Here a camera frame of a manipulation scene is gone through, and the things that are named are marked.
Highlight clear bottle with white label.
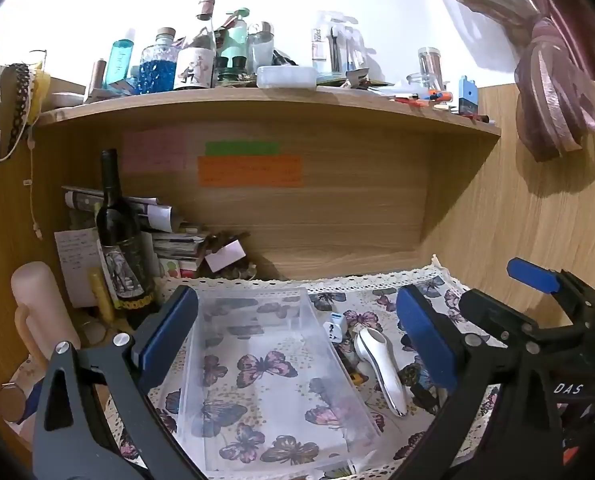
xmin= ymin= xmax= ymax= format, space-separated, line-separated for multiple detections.
xmin=174 ymin=0 xmax=218 ymax=92

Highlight white travel plug adapter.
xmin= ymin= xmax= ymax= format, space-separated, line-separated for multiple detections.
xmin=327 ymin=312 xmax=351 ymax=344

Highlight stack of booklets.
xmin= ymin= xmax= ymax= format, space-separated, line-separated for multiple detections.
xmin=150 ymin=225 xmax=211 ymax=279

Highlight teal liquid bottle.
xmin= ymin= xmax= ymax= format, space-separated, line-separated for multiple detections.
xmin=102 ymin=27 xmax=139 ymax=92

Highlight clear packaged stationery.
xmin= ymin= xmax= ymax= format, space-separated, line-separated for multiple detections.
xmin=310 ymin=10 xmax=371 ymax=78

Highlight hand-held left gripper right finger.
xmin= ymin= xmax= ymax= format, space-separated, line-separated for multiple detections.
xmin=392 ymin=285 xmax=564 ymax=480

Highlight black lace ribbon roll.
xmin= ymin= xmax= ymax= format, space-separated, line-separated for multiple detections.
xmin=0 ymin=62 xmax=44 ymax=157

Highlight glass bottle with blue beads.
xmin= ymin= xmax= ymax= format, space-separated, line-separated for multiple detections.
xmin=138 ymin=27 xmax=181 ymax=95

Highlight clear plastic storage container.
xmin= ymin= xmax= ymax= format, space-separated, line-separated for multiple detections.
xmin=178 ymin=287 xmax=384 ymax=479

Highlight orange sticky note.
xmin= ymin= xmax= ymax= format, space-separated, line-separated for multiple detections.
xmin=198 ymin=156 xmax=303 ymax=189

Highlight blue flat object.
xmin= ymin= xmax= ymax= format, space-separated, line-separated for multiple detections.
xmin=24 ymin=379 xmax=47 ymax=423

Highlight white handwritten note paper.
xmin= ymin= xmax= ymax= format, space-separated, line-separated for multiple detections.
xmin=54 ymin=228 xmax=101 ymax=309

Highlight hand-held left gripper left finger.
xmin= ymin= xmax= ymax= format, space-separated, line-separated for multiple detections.
xmin=32 ymin=285 xmax=206 ymax=480

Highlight green pump bottle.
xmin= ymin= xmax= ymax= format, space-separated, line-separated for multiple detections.
xmin=216 ymin=7 xmax=251 ymax=78

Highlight clear glass jar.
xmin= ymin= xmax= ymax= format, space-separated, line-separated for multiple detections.
xmin=406 ymin=47 xmax=444 ymax=92

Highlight pile of small trinkets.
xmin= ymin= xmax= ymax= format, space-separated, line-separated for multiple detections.
xmin=198 ymin=231 xmax=259 ymax=282

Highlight pink curtain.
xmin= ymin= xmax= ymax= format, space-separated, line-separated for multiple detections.
xmin=422 ymin=0 xmax=595 ymax=163

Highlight pale yellow tube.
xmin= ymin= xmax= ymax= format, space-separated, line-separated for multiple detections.
xmin=88 ymin=267 xmax=115 ymax=324

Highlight white handheld massager device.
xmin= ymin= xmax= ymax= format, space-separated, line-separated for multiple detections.
xmin=353 ymin=329 xmax=409 ymax=418

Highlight light purple paper note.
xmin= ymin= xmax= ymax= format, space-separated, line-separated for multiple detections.
xmin=205 ymin=240 xmax=246 ymax=272

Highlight blue block toy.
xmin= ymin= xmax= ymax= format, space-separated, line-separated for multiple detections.
xmin=458 ymin=76 xmax=479 ymax=115

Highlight small round mirror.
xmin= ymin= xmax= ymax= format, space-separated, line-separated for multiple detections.
xmin=0 ymin=382 xmax=29 ymax=424

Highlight orange toy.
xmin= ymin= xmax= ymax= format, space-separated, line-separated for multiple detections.
xmin=392 ymin=89 xmax=453 ymax=107

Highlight white plastic box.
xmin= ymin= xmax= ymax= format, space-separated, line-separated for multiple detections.
xmin=256 ymin=65 xmax=316 ymax=89

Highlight green sticky note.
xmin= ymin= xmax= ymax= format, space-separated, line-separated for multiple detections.
xmin=205 ymin=141 xmax=281 ymax=157

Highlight butterfly print lace tablecloth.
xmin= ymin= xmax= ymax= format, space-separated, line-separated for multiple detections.
xmin=112 ymin=255 xmax=508 ymax=480

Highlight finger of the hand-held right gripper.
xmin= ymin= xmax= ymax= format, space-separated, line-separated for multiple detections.
xmin=460 ymin=287 xmax=574 ymax=357
xmin=507 ymin=257 xmax=595 ymax=322

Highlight black binoculars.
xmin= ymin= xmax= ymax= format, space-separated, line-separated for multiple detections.
xmin=215 ymin=55 xmax=248 ymax=83

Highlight beige cylinder lamp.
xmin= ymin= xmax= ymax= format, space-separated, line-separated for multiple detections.
xmin=10 ymin=261 xmax=81 ymax=369

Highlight white hanging cable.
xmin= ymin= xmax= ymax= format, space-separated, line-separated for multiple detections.
xmin=25 ymin=132 xmax=43 ymax=240

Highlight wooden shelf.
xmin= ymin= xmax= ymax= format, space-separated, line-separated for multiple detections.
xmin=30 ymin=82 xmax=502 ymax=281

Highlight dark wine bottle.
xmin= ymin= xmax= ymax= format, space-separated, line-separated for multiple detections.
xmin=95 ymin=149 xmax=159 ymax=328

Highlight clear bottle with silver cap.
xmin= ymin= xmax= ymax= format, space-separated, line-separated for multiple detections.
xmin=248 ymin=21 xmax=276 ymax=72

